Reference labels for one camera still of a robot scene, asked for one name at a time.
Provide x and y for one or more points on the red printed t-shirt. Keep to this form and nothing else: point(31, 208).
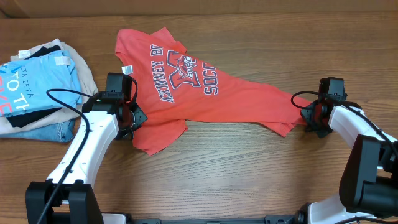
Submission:
point(173, 87)

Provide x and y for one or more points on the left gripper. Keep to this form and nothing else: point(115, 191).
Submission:
point(140, 116)

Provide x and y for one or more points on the light blue folded t-shirt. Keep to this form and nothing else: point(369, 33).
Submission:
point(24, 82)

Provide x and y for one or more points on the folded blue jeans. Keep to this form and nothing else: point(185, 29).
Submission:
point(60, 132)

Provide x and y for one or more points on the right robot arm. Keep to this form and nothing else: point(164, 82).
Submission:
point(368, 186)

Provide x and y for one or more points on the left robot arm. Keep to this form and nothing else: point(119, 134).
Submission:
point(67, 195)

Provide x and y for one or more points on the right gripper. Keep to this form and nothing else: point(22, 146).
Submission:
point(305, 114)

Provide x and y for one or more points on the beige folded garment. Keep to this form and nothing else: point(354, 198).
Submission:
point(87, 84)

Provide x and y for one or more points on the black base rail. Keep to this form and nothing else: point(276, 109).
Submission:
point(269, 219)

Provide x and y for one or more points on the black folded garment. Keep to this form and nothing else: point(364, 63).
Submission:
point(25, 119)

